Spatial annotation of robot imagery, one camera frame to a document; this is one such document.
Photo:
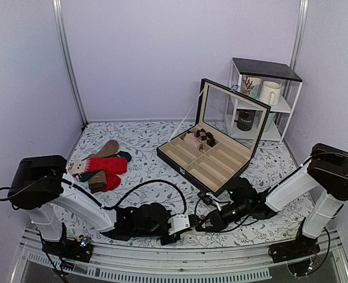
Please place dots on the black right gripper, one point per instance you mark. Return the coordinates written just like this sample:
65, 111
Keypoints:
218, 224

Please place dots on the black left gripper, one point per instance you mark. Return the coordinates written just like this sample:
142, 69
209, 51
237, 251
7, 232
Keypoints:
176, 238

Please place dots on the cream brown striped sock pair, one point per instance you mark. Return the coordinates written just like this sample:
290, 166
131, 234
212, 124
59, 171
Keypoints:
195, 232

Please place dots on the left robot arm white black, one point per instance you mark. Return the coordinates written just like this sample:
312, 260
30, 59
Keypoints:
41, 182

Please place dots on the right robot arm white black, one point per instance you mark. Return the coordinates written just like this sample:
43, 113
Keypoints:
326, 167

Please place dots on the floral patterned table mat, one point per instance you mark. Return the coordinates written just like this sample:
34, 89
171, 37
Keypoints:
149, 179

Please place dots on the black compartment box glass lid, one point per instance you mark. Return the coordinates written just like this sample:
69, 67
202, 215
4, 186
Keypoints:
214, 169

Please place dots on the folded brown tan sock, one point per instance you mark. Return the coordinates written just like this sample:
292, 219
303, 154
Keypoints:
98, 182

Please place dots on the rolled cream sock in box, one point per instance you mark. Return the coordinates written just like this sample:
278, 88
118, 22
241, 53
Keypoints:
194, 142

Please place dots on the rolled brown checked sock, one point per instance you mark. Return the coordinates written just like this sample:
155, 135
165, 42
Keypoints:
206, 137

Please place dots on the dark green sock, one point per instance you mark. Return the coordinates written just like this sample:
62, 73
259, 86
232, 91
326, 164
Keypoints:
123, 154

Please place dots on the black cylindrical mug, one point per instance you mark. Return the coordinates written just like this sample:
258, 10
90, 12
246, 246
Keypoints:
245, 119

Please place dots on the white red character sock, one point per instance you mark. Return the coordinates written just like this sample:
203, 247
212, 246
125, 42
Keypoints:
78, 167

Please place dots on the white ribbed mug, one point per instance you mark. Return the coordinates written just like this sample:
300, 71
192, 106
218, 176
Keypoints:
270, 93

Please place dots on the white mug coral pattern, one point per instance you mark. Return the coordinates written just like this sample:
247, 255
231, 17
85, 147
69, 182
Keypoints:
251, 85

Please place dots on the white shelf black top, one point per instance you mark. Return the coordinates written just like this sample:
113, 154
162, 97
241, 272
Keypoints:
280, 115

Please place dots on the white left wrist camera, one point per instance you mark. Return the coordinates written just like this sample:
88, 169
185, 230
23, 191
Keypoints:
181, 222

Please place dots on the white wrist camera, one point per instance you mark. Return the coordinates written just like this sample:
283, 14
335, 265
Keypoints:
181, 222
210, 199

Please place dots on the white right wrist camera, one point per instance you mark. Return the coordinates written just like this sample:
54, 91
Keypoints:
210, 199

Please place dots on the aluminium front rail frame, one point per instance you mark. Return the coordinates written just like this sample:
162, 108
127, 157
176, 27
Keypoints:
229, 257

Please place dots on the right aluminium corner post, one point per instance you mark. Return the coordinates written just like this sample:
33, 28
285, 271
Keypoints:
300, 29

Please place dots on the aluminium corner post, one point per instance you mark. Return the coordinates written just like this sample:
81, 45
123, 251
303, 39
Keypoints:
300, 29
63, 40

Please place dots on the left aluminium corner post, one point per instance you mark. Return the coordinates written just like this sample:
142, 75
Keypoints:
63, 40

